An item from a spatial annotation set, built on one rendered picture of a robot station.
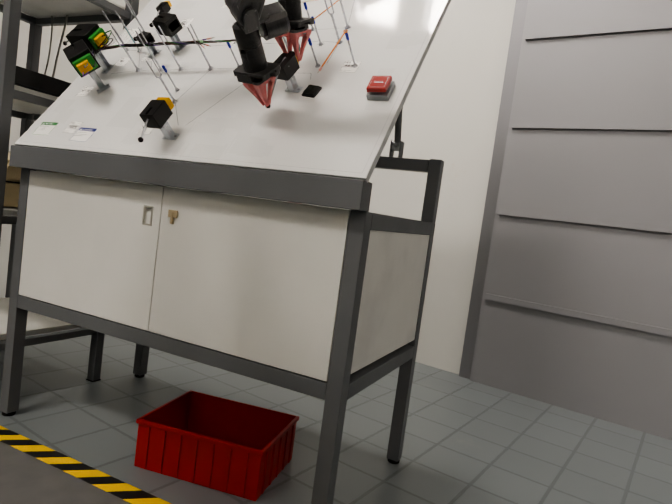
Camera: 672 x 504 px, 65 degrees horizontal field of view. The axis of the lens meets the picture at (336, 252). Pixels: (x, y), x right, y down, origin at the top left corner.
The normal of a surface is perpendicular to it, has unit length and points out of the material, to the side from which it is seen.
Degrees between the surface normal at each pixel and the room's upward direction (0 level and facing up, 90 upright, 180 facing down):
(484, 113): 90
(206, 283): 90
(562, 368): 90
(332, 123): 53
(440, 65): 90
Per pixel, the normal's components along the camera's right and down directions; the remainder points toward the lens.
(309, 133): -0.26, -0.59
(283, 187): -0.43, 0.00
